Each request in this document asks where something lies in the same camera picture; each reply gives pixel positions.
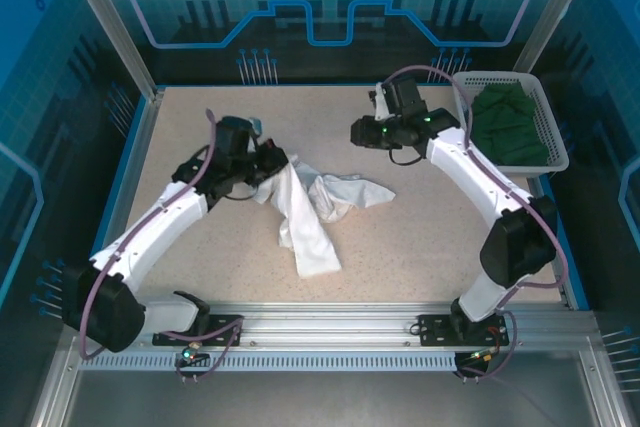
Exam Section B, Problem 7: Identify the white plastic basket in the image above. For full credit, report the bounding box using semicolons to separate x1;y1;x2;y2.
451;70;571;179

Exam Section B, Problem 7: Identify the small connector with green light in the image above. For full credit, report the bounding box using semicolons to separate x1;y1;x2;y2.
174;344;209;366

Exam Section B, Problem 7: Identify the slotted grey cable duct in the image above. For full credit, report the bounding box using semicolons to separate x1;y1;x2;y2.
78;350;464;373

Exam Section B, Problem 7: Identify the aluminium mounting rail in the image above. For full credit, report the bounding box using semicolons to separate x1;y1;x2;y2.
64;300;599;348

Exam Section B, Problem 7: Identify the thin black left camera cable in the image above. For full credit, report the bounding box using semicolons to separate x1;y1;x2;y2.
222;185;259;201

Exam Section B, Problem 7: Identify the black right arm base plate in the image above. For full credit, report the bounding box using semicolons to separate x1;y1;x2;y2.
417;314;512;348

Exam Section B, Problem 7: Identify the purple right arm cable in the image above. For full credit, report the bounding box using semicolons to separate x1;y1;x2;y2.
382;64;570;384

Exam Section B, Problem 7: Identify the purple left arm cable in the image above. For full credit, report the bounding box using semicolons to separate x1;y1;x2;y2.
77;109;246;383

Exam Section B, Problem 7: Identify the small connector with orange plug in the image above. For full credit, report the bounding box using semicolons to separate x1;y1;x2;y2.
467;346;504;364

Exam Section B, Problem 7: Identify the thin black right camera cable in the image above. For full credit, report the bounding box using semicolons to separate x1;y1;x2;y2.
388;146;426;167

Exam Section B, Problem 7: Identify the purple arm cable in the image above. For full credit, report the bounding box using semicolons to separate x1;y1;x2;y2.
77;109;246;383
382;64;570;384

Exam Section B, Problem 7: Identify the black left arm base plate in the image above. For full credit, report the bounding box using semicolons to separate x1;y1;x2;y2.
151;314;246;348

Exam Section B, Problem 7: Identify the thin black camera cable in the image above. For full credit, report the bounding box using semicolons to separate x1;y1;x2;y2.
388;146;426;167
222;185;259;201

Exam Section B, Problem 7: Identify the white t-shirt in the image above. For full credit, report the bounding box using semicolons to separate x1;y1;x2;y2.
252;149;397;279

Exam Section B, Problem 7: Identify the aluminium frame post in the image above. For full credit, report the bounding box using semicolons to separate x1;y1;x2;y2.
514;0;604;83
53;0;166;101

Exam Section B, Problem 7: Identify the dark green t-shirt pile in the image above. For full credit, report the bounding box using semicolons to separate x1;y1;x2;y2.
469;82;550;168

